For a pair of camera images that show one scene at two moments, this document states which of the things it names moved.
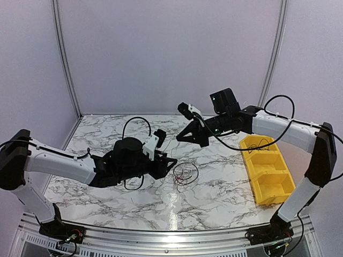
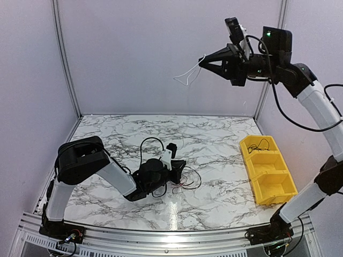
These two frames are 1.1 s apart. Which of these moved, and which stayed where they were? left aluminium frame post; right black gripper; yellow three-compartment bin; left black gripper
Moved: left black gripper; right black gripper
Stayed: left aluminium frame post; yellow three-compartment bin
